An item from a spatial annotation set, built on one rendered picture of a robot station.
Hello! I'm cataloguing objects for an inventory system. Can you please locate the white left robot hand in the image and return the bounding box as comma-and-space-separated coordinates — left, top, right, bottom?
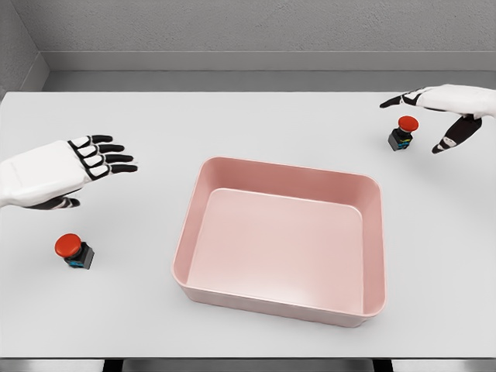
0, 134, 140, 211

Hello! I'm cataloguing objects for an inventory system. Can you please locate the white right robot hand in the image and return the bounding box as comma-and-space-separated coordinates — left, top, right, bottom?
379, 84, 496, 155

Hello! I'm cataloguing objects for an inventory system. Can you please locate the pink rectangular plastic basket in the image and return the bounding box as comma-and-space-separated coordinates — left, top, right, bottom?
170, 156, 388, 329

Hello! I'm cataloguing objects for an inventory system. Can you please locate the red button industrial switch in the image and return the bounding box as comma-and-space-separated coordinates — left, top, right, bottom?
53, 232, 96, 271
387, 115, 420, 153

